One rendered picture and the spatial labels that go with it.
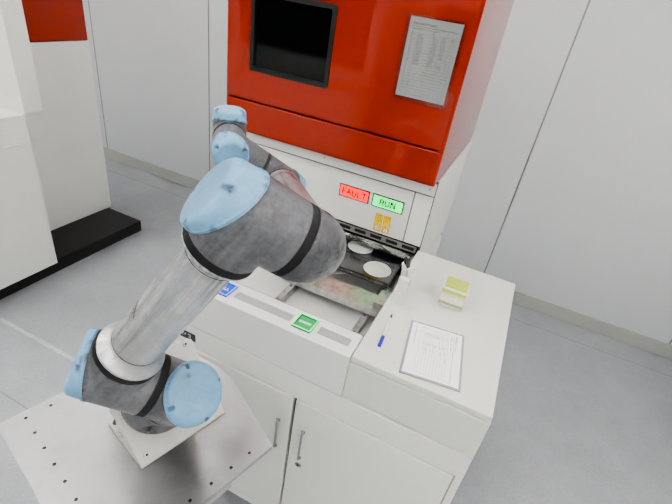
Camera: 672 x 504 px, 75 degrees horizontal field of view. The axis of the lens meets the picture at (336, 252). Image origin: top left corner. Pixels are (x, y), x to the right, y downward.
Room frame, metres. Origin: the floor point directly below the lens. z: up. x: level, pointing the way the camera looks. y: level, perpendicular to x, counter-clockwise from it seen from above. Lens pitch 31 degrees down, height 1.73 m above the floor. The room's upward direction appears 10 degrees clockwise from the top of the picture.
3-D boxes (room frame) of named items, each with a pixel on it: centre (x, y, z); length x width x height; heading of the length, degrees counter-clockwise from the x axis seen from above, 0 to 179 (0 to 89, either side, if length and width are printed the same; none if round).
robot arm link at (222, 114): (0.98, 0.29, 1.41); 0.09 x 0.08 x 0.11; 17
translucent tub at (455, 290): (1.08, -0.37, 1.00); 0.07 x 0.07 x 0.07; 71
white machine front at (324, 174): (1.52, 0.09, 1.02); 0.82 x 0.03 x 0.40; 70
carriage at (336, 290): (1.18, -0.02, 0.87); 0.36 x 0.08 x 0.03; 70
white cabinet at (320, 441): (1.12, -0.06, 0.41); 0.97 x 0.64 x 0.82; 70
